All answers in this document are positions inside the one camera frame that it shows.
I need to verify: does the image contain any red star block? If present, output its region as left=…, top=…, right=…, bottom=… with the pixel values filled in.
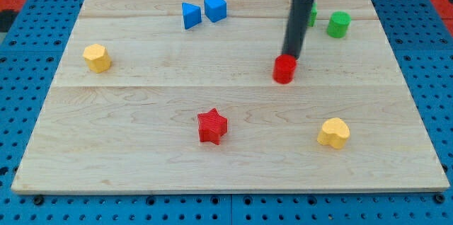
left=197, top=108, right=228, bottom=145

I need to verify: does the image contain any red cylinder block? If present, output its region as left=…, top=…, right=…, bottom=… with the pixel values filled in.
left=273, top=54, right=297, bottom=84

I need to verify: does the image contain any wooden board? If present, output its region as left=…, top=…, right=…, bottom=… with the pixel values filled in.
left=11, top=0, right=449, bottom=195

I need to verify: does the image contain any blue cube block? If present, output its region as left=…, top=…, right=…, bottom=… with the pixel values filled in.
left=204, top=0, right=227, bottom=23

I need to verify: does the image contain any blue triangle block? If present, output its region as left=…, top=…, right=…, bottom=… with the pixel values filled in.
left=181, top=2, right=202, bottom=30

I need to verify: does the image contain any yellow heart block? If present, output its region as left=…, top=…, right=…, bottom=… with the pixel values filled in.
left=316, top=117, right=350, bottom=149

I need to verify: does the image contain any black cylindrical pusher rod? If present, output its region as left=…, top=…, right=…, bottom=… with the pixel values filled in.
left=282, top=0, right=315, bottom=59

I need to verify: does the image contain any green block behind rod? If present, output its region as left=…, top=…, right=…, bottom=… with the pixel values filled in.
left=308, top=3, right=317, bottom=27

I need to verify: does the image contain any yellow hexagon block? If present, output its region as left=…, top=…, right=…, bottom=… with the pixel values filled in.
left=83, top=44, right=112, bottom=74

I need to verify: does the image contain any green cylinder block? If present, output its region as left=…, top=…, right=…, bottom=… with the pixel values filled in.
left=326, top=11, right=352, bottom=38

